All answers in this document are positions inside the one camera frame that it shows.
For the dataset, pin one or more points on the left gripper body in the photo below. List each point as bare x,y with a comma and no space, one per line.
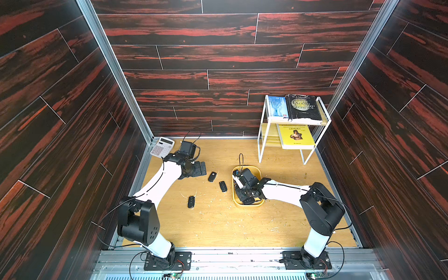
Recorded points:
194,170

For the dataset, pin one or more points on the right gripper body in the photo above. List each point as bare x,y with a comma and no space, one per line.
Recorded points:
243,189

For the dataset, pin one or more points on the black car key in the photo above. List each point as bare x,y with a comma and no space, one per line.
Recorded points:
191,202
212,176
223,186

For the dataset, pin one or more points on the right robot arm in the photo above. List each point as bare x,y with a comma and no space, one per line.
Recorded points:
322,210

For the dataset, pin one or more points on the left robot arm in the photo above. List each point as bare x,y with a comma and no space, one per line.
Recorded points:
138,220

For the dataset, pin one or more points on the yellow storage tray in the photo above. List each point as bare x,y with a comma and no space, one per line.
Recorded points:
239,198

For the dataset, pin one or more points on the white calculator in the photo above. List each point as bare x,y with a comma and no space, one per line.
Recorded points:
163,147

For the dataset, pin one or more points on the yellow paperback book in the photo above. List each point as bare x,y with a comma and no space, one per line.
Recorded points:
295,136

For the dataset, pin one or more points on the blue white book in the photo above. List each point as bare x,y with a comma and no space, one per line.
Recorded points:
277,107

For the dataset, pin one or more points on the black hardcover book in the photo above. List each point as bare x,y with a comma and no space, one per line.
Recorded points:
302,107

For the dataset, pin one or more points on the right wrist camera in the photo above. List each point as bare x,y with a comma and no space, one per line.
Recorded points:
238,179

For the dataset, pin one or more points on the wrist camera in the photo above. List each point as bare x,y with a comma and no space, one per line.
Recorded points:
188,149
238,179

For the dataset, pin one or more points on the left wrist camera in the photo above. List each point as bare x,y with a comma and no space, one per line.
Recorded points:
188,149

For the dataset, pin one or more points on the white wire shelf rack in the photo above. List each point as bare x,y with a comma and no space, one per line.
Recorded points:
293,122

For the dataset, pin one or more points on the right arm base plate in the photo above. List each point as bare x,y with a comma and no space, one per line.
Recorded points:
301,260

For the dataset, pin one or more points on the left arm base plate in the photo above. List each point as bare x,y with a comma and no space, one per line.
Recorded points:
177,261

